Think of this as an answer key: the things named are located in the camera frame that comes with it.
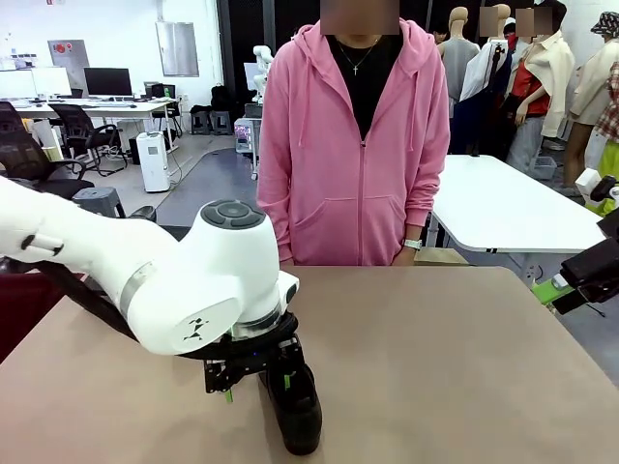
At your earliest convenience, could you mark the grey board with red signs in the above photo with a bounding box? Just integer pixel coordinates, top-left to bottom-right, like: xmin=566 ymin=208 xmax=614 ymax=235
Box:
xmin=46 ymin=39 xmax=91 ymax=69

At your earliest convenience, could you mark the white monitor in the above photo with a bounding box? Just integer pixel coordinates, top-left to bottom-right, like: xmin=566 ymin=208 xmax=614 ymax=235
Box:
xmin=0 ymin=70 xmax=38 ymax=101
xmin=31 ymin=66 xmax=73 ymax=98

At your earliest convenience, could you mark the mannequin with white navy garments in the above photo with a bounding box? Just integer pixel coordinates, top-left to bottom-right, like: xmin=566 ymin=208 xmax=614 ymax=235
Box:
xmin=452 ymin=3 xmax=514 ymax=157

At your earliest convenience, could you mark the beige box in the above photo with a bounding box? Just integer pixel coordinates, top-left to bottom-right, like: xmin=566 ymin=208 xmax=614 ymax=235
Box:
xmin=413 ymin=246 xmax=470 ymax=267

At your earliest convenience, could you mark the black computer monitor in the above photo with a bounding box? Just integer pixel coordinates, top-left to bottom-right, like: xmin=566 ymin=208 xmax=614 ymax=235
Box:
xmin=83 ymin=67 xmax=133 ymax=98

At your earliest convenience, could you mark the white board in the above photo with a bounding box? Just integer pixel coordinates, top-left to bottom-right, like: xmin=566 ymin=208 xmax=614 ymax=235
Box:
xmin=244 ymin=62 xmax=267 ymax=93

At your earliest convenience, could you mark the white office desk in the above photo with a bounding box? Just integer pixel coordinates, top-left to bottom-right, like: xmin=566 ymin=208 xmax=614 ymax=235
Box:
xmin=0 ymin=98 xmax=179 ymax=160

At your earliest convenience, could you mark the silver cross necklace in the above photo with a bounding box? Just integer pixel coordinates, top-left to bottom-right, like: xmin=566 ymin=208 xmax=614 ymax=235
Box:
xmin=338 ymin=41 xmax=381 ymax=77

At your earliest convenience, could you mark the person in pink hoodie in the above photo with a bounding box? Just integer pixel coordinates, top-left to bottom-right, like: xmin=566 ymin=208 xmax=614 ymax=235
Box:
xmin=255 ymin=0 xmax=452 ymax=268

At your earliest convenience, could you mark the mannequin in cream jacket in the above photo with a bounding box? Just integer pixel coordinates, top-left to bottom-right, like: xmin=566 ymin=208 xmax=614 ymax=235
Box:
xmin=505 ymin=0 xmax=576 ymax=168

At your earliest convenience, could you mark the mannequin in grey tank top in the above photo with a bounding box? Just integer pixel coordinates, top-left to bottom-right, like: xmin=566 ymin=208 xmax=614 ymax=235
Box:
xmin=434 ymin=5 xmax=483 ymax=122

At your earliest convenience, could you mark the metal wall panel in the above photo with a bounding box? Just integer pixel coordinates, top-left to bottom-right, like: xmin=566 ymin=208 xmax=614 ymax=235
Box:
xmin=155 ymin=21 xmax=200 ymax=77

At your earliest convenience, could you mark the clear storage bin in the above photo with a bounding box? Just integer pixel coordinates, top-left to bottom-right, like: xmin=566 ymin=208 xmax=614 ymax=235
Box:
xmin=529 ymin=156 xmax=557 ymax=181

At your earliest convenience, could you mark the computer case with lights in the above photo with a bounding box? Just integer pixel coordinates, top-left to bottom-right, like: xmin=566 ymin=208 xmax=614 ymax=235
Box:
xmin=234 ymin=118 xmax=263 ymax=156

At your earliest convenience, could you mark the black backpack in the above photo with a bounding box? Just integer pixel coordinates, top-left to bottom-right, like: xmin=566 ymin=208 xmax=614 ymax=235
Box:
xmin=210 ymin=84 xmax=232 ymax=113

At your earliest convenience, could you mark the white dehumidifier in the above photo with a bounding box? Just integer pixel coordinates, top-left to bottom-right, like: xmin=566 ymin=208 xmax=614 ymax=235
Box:
xmin=135 ymin=130 xmax=171 ymax=193

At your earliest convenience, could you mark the person's right forearm pink sleeve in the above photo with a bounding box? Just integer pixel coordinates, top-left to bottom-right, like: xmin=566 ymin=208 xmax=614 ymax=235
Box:
xmin=255 ymin=168 xmax=294 ymax=265

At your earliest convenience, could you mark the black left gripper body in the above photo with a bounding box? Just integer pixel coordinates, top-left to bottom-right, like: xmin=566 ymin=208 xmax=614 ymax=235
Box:
xmin=202 ymin=333 xmax=304 ymax=395

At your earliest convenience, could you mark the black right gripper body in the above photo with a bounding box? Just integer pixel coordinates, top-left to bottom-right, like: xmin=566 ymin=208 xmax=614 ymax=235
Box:
xmin=597 ymin=210 xmax=619 ymax=252

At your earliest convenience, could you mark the person's left forearm pink sleeve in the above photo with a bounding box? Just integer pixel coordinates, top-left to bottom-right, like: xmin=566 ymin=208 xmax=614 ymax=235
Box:
xmin=401 ymin=163 xmax=449 ymax=243

